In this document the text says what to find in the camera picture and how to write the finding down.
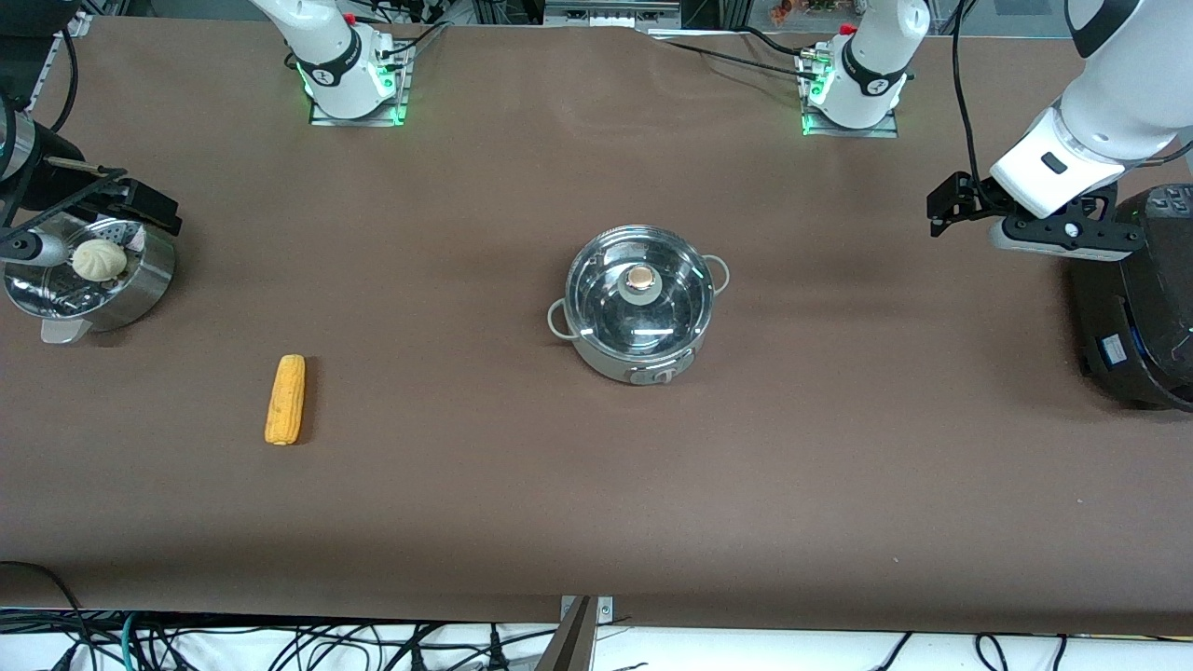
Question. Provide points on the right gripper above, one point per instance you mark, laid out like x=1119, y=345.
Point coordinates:
x=58, y=189

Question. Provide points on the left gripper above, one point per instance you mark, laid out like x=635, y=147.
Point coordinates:
x=975, y=199

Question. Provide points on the yellow corn cob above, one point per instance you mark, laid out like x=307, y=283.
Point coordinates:
x=285, y=399

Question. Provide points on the glass pot lid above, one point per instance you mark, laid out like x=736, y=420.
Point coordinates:
x=639, y=284

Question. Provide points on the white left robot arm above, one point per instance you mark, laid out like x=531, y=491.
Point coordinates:
x=1109, y=102

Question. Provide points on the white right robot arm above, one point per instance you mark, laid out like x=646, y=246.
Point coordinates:
x=345, y=75

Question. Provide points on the stainless steel pot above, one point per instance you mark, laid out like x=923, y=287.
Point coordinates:
x=643, y=354

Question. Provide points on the white steamed bun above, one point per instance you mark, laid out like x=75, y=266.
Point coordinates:
x=99, y=260

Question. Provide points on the stainless steel steamer basket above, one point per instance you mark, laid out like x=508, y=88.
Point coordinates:
x=121, y=289

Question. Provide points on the black round appliance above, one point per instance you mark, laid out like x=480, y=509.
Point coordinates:
x=1151, y=308

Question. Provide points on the grey box behind table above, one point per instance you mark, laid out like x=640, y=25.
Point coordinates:
x=610, y=13

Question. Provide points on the brown table cover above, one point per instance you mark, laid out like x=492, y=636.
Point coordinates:
x=596, y=503

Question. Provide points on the brown wedge-shaped bar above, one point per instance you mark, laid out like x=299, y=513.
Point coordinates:
x=570, y=643

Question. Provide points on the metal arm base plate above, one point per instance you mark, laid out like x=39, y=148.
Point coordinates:
x=890, y=129
x=396, y=110

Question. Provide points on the aluminium frame rail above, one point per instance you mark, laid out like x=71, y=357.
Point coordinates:
x=54, y=65

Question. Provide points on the small metal edge bracket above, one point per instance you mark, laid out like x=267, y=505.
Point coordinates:
x=604, y=608

